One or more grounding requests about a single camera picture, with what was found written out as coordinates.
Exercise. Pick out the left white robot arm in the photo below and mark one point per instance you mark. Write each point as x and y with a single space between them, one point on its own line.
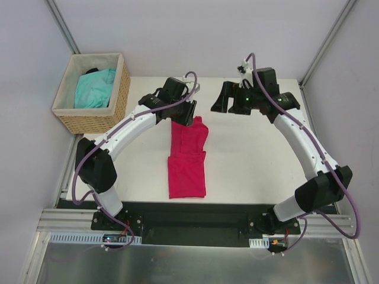
94 161

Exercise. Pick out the black garment in basket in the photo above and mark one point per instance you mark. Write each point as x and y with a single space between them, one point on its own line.
92 70

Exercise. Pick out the white cable duct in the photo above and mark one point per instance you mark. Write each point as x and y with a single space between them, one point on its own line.
94 238
259 243

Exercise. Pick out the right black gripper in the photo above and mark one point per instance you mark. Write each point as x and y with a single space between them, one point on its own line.
237 98

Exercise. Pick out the right white cable duct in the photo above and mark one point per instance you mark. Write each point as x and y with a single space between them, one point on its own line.
259 243

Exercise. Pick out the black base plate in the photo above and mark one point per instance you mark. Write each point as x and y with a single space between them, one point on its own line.
185 224

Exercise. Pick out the left aluminium frame post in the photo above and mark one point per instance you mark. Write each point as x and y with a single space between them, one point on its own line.
62 26

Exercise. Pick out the front aluminium rail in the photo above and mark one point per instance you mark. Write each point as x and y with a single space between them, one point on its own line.
79 220

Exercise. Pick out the teal t shirt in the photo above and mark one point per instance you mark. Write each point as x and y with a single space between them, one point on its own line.
94 90

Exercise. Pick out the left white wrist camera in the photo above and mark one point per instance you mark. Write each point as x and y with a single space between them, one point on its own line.
190 86

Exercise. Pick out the wicker basket with liner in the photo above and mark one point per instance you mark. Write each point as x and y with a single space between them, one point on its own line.
92 120

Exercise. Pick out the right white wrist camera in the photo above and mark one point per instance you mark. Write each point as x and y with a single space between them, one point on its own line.
246 74

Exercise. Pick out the aluminium frame post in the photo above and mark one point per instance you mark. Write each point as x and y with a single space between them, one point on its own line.
345 12
62 26

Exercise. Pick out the right aluminium frame post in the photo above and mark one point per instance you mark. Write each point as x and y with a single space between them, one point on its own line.
345 12

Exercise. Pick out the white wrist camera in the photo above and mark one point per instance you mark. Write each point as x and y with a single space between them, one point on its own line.
246 74
190 86

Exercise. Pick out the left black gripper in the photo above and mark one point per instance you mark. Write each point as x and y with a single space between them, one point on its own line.
183 111

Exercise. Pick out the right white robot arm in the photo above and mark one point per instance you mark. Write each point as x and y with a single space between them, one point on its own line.
326 180

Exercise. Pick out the pink t shirt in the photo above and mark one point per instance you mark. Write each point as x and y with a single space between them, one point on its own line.
186 172

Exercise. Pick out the left white cable duct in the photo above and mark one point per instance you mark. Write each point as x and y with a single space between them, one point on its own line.
94 238

